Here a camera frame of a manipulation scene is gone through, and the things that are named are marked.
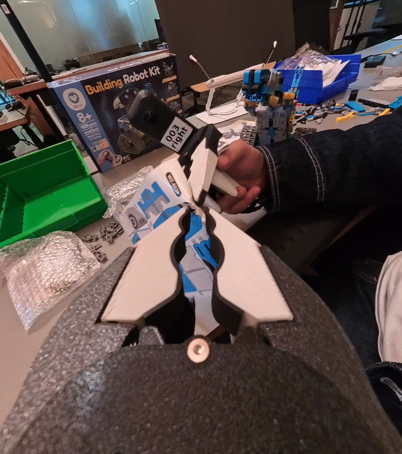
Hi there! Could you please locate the dark blue toy box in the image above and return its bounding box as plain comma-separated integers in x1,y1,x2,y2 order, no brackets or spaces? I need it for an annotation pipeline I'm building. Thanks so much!
47,53,184,173

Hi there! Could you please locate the dark denim jacket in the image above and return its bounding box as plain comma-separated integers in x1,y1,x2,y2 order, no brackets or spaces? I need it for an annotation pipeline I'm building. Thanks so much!
366,361,402,454

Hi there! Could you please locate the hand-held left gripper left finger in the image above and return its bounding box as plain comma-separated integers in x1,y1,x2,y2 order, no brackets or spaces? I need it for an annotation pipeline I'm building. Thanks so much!
97,205,195,345

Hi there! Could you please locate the black partition panel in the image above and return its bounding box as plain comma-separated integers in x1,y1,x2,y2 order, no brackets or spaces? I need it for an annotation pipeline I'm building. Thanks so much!
155,0,295,93

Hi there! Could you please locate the blue and white sticker sheet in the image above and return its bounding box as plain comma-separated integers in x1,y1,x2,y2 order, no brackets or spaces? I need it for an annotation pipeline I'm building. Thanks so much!
121,165,269,337

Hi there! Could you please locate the white desk lamp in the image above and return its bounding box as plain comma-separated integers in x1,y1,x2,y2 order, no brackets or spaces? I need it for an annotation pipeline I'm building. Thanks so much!
189,41,279,125

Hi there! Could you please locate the person's right hand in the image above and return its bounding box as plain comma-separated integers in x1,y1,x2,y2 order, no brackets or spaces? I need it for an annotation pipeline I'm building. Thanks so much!
217,139,269,215

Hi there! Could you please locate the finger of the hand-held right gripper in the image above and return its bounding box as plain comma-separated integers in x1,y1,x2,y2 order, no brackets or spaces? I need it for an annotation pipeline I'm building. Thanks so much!
186,141,219,206
161,156,197,204

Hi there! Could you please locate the pile of grey brick connectors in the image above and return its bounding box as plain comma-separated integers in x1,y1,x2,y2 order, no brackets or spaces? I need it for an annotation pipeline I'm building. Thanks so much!
79,220,125,264

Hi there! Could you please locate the grey desk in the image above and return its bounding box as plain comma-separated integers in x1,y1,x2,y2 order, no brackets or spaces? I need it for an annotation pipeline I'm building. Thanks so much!
0,34,402,454

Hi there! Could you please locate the blue toy brick robot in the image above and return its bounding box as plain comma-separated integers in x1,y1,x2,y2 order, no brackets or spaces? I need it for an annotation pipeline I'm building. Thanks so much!
240,67,298,147

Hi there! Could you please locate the bubble wrap bag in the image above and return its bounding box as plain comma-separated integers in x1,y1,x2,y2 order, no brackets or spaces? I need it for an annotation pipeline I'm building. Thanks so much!
102,167,159,218
0,231,102,331

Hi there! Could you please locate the blue plastic bin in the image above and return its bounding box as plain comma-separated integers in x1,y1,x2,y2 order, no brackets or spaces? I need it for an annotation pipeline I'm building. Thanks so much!
274,53,362,105

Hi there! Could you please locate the open instruction booklet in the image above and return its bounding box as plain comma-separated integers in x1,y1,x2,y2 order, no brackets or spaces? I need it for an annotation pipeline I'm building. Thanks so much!
218,120,259,150

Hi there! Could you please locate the green plastic bin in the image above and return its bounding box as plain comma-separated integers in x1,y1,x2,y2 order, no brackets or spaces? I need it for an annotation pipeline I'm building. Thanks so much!
0,139,109,250

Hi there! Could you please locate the pile of small brick parts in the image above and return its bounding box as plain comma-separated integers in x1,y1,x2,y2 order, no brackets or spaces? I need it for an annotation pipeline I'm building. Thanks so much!
293,94,402,125

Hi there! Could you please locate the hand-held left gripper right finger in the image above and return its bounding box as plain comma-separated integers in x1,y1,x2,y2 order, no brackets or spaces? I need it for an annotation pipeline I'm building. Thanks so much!
205,209,294,336

